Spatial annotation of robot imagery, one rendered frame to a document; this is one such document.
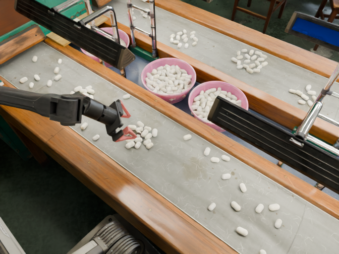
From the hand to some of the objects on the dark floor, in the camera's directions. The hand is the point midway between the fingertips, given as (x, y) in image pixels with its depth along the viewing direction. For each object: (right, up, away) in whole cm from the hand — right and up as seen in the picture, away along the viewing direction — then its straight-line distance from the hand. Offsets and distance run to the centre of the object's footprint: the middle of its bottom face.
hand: (130, 126), depth 95 cm
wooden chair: (+108, +118, +202) cm, 258 cm away
